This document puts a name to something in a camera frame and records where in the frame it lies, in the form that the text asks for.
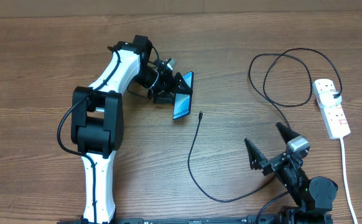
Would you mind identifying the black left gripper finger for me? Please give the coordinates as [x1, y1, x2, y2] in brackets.
[154, 95, 175, 104]
[172, 72, 189, 95]

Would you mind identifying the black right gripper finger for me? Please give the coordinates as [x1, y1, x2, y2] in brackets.
[244, 138, 267, 170]
[276, 122, 300, 144]

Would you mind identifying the blue Galaxy smartphone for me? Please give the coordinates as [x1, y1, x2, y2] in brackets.
[173, 71, 194, 119]

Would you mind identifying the black USB charging cable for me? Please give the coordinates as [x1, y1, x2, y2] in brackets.
[187, 47, 343, 204]

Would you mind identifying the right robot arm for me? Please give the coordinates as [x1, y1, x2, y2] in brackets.
[244, 123, 338, 223]

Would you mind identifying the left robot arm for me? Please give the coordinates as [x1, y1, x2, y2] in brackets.
[71, 35, 194, 223]

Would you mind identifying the white charger plug adapter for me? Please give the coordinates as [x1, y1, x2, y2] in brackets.
[317, 91, 342, 108]

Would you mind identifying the white power strip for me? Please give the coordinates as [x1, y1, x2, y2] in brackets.
[312, 79, 351, 139]

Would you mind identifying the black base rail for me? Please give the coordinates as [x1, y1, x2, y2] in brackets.
[56, 213, 334, 224]

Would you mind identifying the white power strip cord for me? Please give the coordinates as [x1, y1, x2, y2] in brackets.
[339, 137, 359, 224]

